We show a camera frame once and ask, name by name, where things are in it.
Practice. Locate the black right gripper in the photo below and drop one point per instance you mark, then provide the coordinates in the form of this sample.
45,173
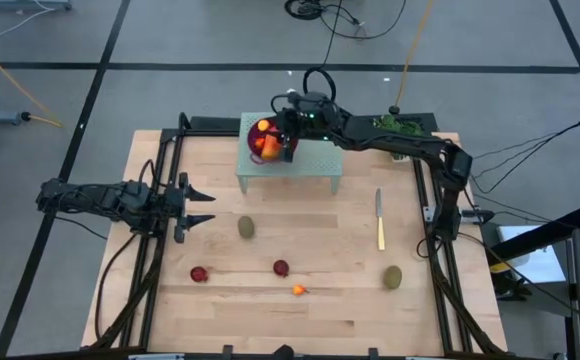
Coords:
315,122

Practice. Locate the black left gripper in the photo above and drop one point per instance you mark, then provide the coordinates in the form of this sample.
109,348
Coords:
176,210

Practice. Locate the red orange mango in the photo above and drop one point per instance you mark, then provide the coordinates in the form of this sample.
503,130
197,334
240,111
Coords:
270,148

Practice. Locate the brown kiwi fruit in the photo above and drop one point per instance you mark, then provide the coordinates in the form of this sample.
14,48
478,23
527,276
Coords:
245,227
392,277

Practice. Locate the purple plastic colander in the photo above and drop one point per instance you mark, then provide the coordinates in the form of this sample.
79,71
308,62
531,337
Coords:
253,132

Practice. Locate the dark red pomegranate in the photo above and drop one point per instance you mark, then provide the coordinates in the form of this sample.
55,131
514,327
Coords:
198,274
281,268

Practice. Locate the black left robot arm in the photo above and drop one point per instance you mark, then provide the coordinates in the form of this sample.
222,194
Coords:
95,202

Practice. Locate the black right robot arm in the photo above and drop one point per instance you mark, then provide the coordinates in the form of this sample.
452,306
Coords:
405,142

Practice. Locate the green perforated metal shelf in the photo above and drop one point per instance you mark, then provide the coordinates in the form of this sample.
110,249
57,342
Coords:
320,160

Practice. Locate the green plant in white pot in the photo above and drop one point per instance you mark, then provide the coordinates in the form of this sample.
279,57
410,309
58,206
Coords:
387,121

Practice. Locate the white blue sheet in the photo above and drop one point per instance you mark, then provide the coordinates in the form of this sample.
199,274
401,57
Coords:
540,265

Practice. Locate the black diagonal support beam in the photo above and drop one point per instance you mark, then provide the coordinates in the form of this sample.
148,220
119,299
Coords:
560,227

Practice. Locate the grey flat floor base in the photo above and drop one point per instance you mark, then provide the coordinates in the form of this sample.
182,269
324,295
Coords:
25,4

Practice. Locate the black metal table frame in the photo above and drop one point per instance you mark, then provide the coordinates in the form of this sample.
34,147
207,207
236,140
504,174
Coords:
205,123

